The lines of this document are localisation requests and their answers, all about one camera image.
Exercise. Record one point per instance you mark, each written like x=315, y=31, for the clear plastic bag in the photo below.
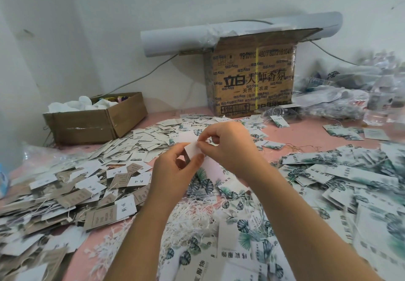
x=43, y=156

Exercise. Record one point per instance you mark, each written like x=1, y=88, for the white crumpled material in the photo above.
x=81, y=104

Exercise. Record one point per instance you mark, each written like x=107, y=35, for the large printed cardboard box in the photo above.
x=253, y=78

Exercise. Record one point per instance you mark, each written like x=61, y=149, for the person's right hand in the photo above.
x=234, y=148

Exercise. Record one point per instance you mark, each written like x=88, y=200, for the heap of small tags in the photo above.
x=145, y=137

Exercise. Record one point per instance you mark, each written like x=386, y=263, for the pile of brown white tags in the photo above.
x=57, y=205

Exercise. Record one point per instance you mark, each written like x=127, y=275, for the blue tissue pack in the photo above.
x=3, y=179

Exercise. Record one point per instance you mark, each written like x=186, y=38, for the pile of green leaf tags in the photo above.
x=345, y=201

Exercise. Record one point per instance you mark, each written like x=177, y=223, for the white roll in plastic wrap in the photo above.
x=180, y=38

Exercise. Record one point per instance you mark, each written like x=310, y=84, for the person's right forearm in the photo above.
x=316, y=233

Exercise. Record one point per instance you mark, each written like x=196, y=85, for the heap of clear plastic bags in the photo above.
x=354, y=94

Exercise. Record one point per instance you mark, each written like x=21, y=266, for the small open cardboard box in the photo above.
x=95, y=119

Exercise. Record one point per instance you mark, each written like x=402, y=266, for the person's left hand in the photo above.
x=169, y=179

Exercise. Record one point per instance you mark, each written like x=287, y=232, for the single white leaf print tag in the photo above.
x=206, y=167

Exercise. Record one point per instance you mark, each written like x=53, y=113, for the person's left forearm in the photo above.
x=136, y=249

